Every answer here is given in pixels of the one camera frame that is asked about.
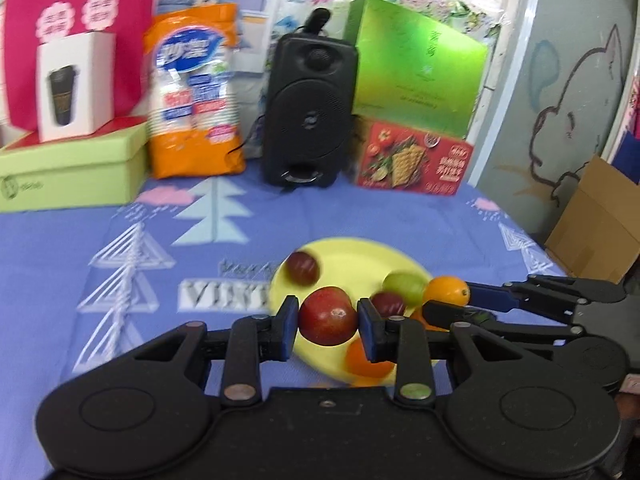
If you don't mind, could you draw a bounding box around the white cup box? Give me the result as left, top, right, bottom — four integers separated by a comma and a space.
36, 32, 115, 142

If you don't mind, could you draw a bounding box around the black speaker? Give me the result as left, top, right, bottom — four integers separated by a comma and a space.
262, 32, 358, 188

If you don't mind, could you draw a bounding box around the dark purple plum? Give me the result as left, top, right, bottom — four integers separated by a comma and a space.
298, 286, 358, 347
284, 250, 320, 286

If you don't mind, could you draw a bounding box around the black speaker cable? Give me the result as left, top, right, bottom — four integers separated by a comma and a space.
226, 114, 266, 166

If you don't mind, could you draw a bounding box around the small yellow orange front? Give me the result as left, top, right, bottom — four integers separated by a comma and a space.
423, 275, 471, 307

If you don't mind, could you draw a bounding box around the small red fruit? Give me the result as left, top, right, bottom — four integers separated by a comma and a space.
370, 292, 406, 318

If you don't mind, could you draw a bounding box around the dark purple plum back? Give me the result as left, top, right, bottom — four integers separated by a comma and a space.
284, 250, 320, 286

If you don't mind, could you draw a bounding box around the orange paper cup package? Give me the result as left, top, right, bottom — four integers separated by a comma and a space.
144, 3, 245, 179

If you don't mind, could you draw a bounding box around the blue printed tablecloth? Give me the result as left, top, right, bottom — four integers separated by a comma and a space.
1, 166, 559, 479

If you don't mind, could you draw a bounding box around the red cracker box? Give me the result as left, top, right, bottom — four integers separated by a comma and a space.
348, 117, 473, 196

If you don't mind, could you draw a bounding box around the yellow plastic plate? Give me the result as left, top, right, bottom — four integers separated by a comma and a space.
269, 237, 432, 386

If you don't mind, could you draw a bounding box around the black microphone on speaker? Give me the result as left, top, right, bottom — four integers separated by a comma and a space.
302, 8, 331, 36

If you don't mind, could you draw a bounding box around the green fruit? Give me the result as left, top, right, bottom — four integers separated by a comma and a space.
382, 271, 428, 308

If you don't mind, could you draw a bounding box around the pink paper bag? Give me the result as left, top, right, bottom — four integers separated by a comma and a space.
2, 0, 153, 130

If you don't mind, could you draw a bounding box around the large orange tangerine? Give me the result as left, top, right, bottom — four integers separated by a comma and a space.
343, 338, 395, 380

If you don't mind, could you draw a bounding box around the brown cardboard box right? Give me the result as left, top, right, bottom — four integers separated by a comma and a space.
546, 156, 640, 284

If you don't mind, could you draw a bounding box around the large green gift box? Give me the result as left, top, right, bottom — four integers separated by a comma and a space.
343, 0, 488, 139

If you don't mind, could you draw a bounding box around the light green shoe box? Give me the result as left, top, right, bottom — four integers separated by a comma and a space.
1, 117, 149, 212

